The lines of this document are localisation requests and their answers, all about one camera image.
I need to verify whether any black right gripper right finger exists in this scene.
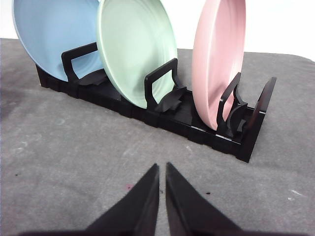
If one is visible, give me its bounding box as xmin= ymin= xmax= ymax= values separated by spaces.
xmin=165 ymin=162 xmax=266 ymax=236

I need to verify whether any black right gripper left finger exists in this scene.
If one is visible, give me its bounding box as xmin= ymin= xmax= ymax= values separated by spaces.
xmin=62 ymin=163 xmax=159 ymax=236

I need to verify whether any green plate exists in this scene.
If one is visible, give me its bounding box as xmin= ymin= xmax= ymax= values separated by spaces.
xmin=96 ymin=0 xmax=178 ymax=107

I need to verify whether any black plate rack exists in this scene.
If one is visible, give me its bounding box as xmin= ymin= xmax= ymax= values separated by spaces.
xmin=36 ymin=43 xmax=277 ymax=162

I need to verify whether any pink plate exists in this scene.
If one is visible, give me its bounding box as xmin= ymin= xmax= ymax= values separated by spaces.
xmin=192 ymin=0 xmax=246 ymax=130

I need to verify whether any blue plate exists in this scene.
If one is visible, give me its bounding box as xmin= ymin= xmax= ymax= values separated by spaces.
xmin=13 ymin=0 xmax=103 ymax=81

